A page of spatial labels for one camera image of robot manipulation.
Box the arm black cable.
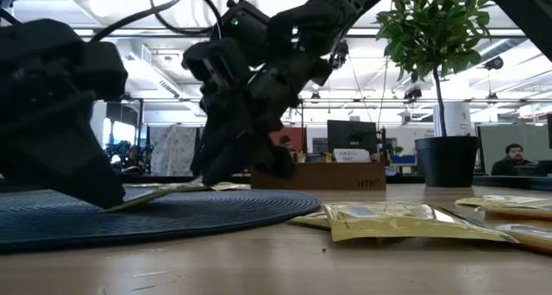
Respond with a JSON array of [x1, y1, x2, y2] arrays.
[[148, 0, 254, 36], [89, 0, 187, 43]]

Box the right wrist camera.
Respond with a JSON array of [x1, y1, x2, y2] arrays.
[[180, 39, 245, 89]]

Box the wooden tea organizer box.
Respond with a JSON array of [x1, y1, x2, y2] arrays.
[[249, 150, 388, 191]]

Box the potted green plant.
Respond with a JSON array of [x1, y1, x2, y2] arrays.
[[373, 0, 493, 189]]

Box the patterned fabric divider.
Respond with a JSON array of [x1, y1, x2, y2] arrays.
[[148, 125, 198, 177]]

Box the white tea packet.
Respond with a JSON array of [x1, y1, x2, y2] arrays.
[[332, 147, 372, 164]]

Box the black ceiling spotlight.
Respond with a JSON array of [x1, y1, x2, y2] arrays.
[[483, 55, 505, 72], [403, 85, 423, 102]]

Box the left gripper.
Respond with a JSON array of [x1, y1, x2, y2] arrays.
[[0, 19, 129, 210]]

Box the grey partition panel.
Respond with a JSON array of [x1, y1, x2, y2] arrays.
[[478, 122, 549, 176]]

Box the white round pillar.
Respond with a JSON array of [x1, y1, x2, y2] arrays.
[[432, 102, 474, 138]]

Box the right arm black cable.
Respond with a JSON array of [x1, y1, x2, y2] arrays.
[[148, 0, 254, 36]]

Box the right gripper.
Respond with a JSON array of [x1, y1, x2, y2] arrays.
[[191, 53, 333, 186]]

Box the green yellow tea packet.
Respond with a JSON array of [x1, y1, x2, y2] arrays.
[[99, 187, 174, 214]]

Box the round dark woven placemat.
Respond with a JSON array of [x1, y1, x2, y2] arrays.
[[0, 186, 323, 253]]

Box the orange partition wall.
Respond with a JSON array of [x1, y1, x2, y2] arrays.
[[269, 126, 308, 154]]

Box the black computer monitor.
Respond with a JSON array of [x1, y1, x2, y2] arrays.
[[326, 119, 380, 154]]

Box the person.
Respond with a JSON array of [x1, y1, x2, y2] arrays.
[[491, 143, 538, 178], [112, 144, 150, 174]]

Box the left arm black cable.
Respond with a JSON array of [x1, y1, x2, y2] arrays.
[[89, 0, 187, 43]]

